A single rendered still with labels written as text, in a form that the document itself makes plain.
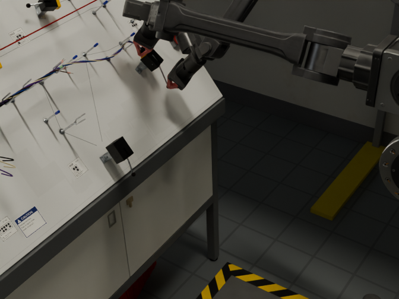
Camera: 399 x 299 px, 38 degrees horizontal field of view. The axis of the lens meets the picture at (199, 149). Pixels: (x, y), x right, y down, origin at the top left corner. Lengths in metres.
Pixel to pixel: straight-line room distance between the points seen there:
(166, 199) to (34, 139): 0.64
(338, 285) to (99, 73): 1.43
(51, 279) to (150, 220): 0.48
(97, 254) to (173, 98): 0.60
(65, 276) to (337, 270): 1.35
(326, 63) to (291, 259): 1.71
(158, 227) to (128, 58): 0.63
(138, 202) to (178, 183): 0.24
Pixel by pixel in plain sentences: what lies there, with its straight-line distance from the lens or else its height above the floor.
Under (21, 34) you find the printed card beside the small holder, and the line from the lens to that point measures 1.85.
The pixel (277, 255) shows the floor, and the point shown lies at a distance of 2.80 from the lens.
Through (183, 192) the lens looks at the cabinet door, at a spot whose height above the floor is 0.56.
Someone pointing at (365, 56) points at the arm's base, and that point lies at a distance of 1.15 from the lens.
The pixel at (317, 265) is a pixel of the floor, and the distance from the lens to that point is 2.78.
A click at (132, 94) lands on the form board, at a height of 1.02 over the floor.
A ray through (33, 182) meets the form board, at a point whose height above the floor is 0.98.
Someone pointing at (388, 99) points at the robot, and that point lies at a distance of 1.15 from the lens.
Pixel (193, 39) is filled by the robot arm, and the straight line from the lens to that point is 1.87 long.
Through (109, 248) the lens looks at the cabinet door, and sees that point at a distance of 1.99.
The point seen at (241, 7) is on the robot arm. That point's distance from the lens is 1.79.
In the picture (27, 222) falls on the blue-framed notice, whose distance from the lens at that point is 1.66.
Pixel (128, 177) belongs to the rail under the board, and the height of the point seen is 0.86.
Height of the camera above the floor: 1.97
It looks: 35 degrees down
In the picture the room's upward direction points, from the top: 2 degrees counter-clockwise
